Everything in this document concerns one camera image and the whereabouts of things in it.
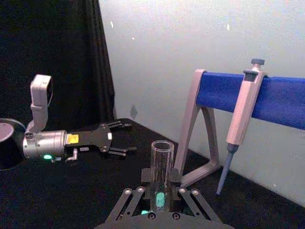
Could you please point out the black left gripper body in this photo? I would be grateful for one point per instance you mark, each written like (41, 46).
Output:
(91, 140)

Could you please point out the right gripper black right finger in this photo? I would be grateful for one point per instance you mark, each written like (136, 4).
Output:
(175, 183)

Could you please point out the grey stand with blue bar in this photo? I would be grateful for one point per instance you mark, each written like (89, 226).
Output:
(219, 93)

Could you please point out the black curtain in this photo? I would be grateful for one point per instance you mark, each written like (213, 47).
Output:
(59, 47)

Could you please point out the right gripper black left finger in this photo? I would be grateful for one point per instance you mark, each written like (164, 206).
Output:
(145, 181)

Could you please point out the black table cloth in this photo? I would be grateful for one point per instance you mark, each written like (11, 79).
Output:
(71, 190)

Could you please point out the clear plastic tube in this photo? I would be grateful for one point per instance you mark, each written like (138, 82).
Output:
(162, 167)

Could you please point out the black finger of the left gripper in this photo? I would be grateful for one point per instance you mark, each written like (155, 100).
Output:
(119, 126)
(121, 151)

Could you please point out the grey pipette with blue tip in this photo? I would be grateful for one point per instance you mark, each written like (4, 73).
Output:
(243, 114)

